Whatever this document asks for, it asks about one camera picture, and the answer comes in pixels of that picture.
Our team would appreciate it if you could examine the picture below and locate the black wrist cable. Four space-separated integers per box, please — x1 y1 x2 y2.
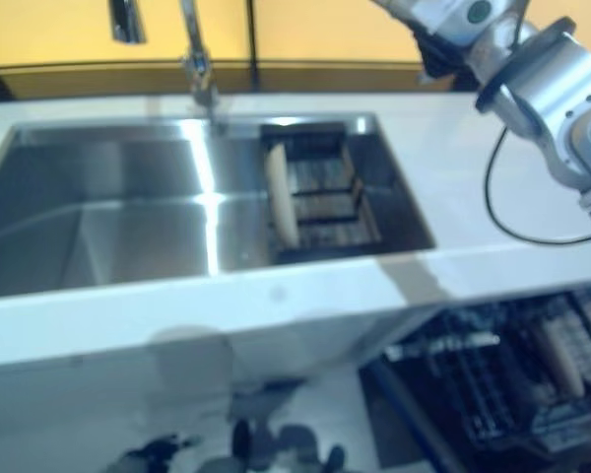
485 125 591 245

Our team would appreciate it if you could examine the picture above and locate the cream round plate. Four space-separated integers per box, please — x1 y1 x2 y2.
267 142 299 247
539 314 587 400

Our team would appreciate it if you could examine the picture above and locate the black sink drying rack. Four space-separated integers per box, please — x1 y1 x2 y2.
259 120 383 257

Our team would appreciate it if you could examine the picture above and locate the white cabinet door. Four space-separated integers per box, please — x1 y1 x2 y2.
0 339 237 473
226 304 425 395

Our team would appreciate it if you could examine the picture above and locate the black framed yellow window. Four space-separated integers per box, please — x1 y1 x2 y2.
0 0 479 104

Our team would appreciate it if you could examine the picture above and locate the dishwasher with black rack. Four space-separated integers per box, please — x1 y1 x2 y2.
383 290 591 444

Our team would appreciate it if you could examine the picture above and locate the chrome pull-down faucet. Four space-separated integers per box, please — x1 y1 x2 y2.
108 0 228 134

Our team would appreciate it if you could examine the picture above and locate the stainless steel sink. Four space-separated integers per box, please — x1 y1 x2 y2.
0 112 437 300

